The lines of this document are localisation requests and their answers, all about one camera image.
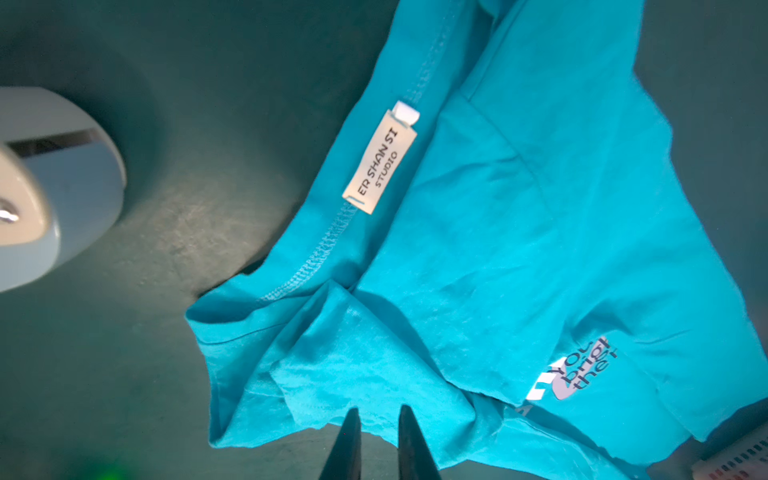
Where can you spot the white plastic laundry basket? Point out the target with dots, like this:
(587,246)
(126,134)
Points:
(745,459)

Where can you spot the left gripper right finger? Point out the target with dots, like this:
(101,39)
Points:
(415,461)

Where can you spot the grey white stapler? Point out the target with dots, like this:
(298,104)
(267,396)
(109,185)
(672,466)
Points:
(62,183)

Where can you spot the teal printed t shirt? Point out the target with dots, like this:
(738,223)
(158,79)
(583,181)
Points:
(497,239)

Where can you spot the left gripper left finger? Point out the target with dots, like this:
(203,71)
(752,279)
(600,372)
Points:
(345,459)

